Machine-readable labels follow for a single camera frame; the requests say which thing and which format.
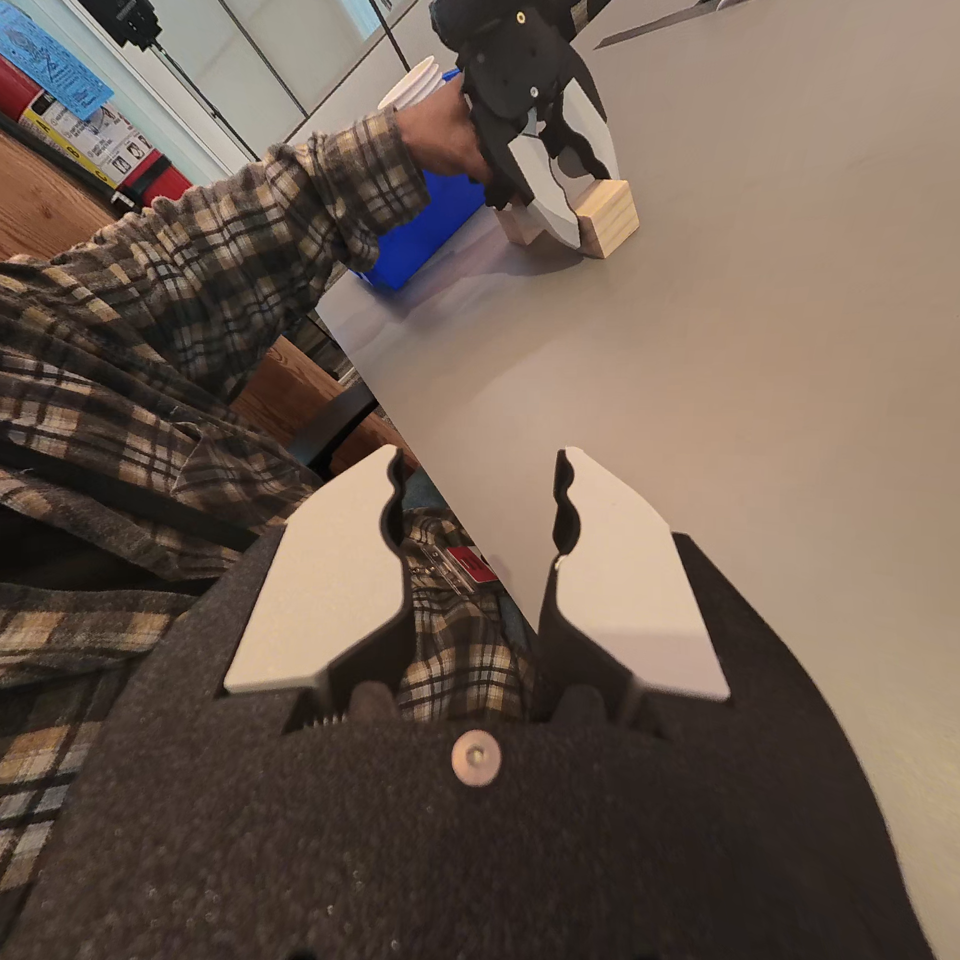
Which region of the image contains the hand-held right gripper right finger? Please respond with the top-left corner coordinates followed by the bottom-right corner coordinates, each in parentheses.
top-left (528, 447), bottom-right (732, 725)

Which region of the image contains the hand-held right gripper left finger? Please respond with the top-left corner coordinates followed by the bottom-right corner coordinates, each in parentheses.
top-left (223, 444), bottom-right (416, 721)

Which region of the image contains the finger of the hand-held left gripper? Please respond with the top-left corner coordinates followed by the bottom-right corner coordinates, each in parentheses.
top-left (508, 135), bottom-right (584, 254)
top-left (540, 52), bottom-right (624, 186)

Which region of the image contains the wooden cube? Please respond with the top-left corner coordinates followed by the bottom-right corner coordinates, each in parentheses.
top-left (573, 180), bottom-right (641, 261)
top-left (493, 201), bottom-right (547, 246)

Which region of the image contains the blue plastic bin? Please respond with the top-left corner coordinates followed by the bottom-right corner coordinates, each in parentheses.
top-left (352, 67), bottom-right (489, 295)

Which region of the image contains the person's left forearm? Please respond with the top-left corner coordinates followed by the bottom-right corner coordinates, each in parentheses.
top-left (52, 105), bottom-right (432, 406)

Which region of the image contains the person's left hand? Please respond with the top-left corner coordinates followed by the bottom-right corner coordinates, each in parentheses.
top-left (397, 78), bottom-right (496, 186)

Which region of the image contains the clear badge red label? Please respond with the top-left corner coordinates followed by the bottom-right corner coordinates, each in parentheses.
top-left (416, 540), bottom-right (498, 595)

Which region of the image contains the black chair armrest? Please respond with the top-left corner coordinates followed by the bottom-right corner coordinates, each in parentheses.
top-left (288, 382), bottom-right (380, 481)

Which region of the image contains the brown wooden furniture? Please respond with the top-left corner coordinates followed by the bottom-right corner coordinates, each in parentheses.
top-left (0, 131), bottom-right (421, 472)

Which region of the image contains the white panel cabinet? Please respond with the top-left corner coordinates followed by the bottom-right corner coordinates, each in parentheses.
top-left (150, 0), bottom-right (451, 181)

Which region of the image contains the red fire extinguisher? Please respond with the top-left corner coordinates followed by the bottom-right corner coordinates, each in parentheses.
top-left (0, 56), bottom-right (192, 209)

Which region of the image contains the blue printed notice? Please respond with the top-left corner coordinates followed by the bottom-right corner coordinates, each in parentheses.
top-left (0, 15), bottom-right (115, 121)

